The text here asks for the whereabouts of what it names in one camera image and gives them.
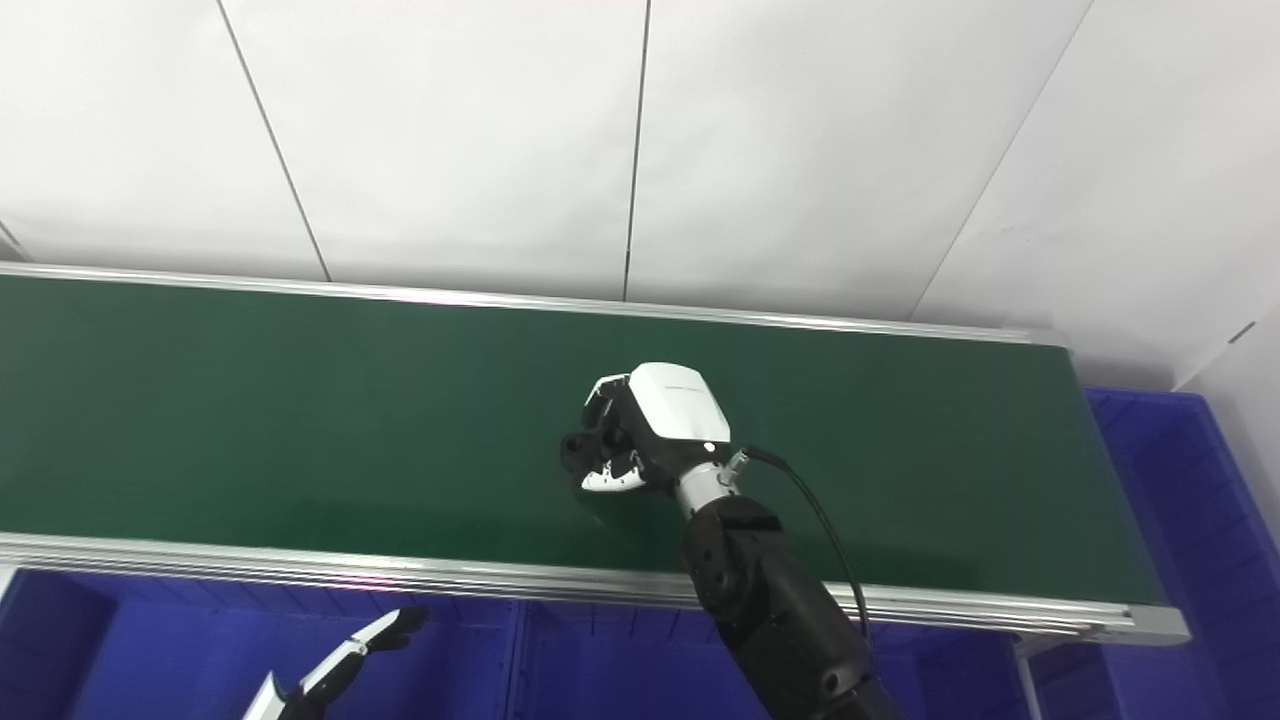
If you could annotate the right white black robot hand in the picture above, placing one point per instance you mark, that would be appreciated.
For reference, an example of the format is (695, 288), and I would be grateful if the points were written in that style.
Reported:
(680, 405)

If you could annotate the blue plastic bin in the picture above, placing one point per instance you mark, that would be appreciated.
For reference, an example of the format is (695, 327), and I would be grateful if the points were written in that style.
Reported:
(1210, 560)
(620, 670)
(150, 650)

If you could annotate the black flanged machine part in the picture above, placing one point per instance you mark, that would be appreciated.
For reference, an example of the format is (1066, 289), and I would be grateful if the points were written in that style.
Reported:
(574, 450)

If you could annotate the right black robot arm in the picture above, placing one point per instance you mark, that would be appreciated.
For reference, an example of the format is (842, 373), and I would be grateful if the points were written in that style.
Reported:
(770, 600)

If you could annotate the white conveyor support leg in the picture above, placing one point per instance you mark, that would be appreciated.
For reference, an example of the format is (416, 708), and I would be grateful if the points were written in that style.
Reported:
(1028, 685)

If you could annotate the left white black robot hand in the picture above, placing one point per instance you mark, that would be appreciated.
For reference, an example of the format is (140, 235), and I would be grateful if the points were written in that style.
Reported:
(340, 665)

